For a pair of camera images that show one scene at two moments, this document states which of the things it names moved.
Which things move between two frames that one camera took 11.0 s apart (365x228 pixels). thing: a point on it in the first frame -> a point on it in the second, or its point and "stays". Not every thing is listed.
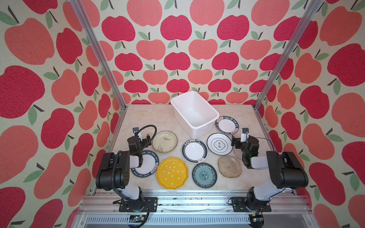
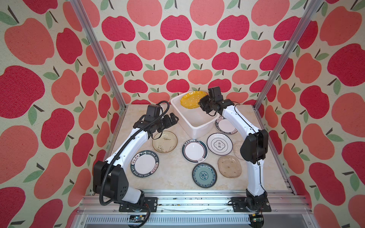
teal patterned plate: x=204 y=175 stays
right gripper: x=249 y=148 -> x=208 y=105
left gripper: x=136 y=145 -> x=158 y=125
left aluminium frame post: x=100 y=49 stays
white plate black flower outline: x=219 y=144 stays
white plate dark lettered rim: x=150 y=164 stays
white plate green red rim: x=194 y=151 stays
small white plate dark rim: x=226 y=125 stays
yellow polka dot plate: x=172 y=173 -> x=190 y=100
